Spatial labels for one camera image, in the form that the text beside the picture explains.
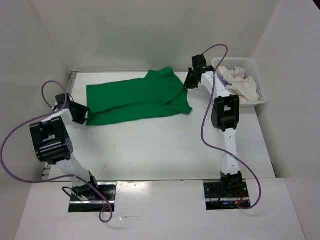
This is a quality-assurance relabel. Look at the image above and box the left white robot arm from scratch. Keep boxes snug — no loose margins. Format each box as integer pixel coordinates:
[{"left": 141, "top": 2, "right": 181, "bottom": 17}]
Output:
[{"left": 29, "top": 101, "right": 100, "bottom": 201}]

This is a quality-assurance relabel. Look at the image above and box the green t shirt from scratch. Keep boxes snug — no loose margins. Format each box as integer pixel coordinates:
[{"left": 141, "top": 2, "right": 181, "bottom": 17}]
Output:
[{"left": 86, "top": 67, "right": 193, "bottom": 126}]

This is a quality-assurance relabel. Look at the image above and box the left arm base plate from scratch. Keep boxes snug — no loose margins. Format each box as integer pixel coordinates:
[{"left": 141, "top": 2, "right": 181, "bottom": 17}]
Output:
[{"left": 62, "top": 181, "right": 117, "bottom": 213}]

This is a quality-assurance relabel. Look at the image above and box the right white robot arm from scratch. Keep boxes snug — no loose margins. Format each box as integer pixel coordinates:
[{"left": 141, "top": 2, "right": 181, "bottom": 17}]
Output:
[{"left": 184, "top": 66, "right": 243, "bottom": 197}]

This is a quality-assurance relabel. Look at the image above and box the white plastic basket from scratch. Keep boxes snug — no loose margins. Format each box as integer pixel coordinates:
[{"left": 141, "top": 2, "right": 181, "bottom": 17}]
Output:
[{"left": 220, "top": 57, "right": 267, "bottom": 108}]

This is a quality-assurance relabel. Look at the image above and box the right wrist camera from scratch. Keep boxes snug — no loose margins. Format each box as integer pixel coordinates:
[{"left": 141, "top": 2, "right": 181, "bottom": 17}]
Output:
[{"left": 191, "top": 54, "right": 207, "bottom": 70}]

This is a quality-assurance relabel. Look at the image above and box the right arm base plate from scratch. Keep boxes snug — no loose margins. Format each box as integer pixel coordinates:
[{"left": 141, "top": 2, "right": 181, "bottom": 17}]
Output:
[{"left": 203, "top": 180, "right": 251, "bottom": 211}]

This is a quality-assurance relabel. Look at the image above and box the cream white t shirt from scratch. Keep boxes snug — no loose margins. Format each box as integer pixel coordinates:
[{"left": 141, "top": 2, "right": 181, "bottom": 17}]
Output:
[{"left": 216, "top": 66, "right": 259, "bottom": 102}]

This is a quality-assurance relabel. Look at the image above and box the lavender t shirt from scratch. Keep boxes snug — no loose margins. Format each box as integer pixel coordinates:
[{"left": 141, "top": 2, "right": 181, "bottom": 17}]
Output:
[{"left": 217, "top": 68, "right": 257, "bottom": 96}]

